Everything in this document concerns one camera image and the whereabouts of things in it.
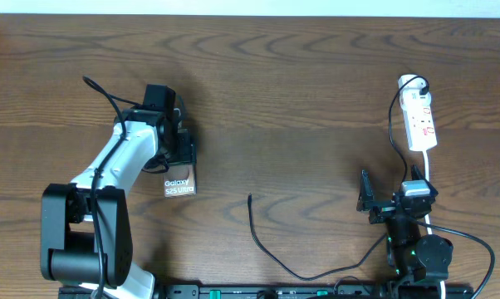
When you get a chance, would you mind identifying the white power strip cord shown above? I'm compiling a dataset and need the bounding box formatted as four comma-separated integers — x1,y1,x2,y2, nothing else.
422,149,447,299

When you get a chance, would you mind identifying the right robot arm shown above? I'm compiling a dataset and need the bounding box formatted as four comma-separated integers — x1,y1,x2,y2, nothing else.
356,165,453,298

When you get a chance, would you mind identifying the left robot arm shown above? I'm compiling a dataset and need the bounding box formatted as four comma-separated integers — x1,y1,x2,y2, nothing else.
40,107,196,298

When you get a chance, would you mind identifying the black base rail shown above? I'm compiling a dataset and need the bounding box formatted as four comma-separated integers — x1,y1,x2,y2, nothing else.
58,282,475,299

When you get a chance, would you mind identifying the white power strip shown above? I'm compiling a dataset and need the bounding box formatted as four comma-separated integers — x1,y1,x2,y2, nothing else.
398,74,438,152

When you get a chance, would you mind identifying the black charger cable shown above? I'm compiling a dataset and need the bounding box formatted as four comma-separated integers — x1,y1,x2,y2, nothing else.
247,75,431,282

